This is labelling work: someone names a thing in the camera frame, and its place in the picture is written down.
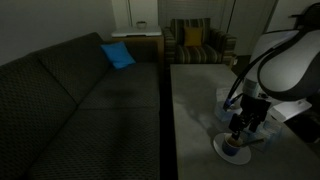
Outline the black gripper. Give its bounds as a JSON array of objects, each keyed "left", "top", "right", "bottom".
[{"left": 229, "top": 94, "right": 271, "bottom": 140}]

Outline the dark spoon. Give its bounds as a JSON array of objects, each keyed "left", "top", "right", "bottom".
[{"left": 240, "top": 139, "right": 265, "bottom": 148}]

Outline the blue coffee cup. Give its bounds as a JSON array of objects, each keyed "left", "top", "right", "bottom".
[{"left": 222, "top": 134, "right": 243, "bottom": 156}]

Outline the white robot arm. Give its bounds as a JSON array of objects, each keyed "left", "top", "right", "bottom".
[{"left": 223, "top": 3, "right": 320, "bottom": 140}]

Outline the open blue tissue box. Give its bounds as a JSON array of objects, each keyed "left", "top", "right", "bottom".
[{"left": 214, "top": 101, "right": 242, "bottom": 122}]

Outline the white saucer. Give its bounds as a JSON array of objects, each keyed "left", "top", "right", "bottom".
[{"left": 213, "top": 133, "right": 251, "bottom": 165}]

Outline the grey coffee table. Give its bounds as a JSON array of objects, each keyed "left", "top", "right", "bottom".
[{"left": 170, "top": 64, "right": 320, "bottom": 180}]

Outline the striped armchair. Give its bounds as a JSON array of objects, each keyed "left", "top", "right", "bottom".
[{"left": 163, "top": 18, "right": 236, "bottom": 66}]

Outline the yellow cushion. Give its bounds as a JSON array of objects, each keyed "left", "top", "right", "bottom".
[{"left": 184, "top": 27, "right": 203, "bottom": 46}]

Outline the wooden side table white top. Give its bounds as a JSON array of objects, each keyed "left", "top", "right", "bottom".
[{"left": 111, "top": 26, "right": 164, "bottom": 67}]

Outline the blue throw pillow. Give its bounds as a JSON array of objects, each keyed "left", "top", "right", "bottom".
[{"left": 101, "top": 42, "right": 136, "bottom": 69}]

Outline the small bowl lamp base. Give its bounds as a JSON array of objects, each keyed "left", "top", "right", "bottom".
[{"left": 136, "top": 21, "right": 147, "bottom": 29}]

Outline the dark grey patterned sofa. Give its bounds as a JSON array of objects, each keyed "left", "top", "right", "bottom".
[{"left": 0, "top": 33, "right": 160, "bottom": 180}]

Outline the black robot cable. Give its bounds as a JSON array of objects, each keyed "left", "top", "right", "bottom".
[{"left": 222, "top": 31, "right": 303, "bottom": 112}]

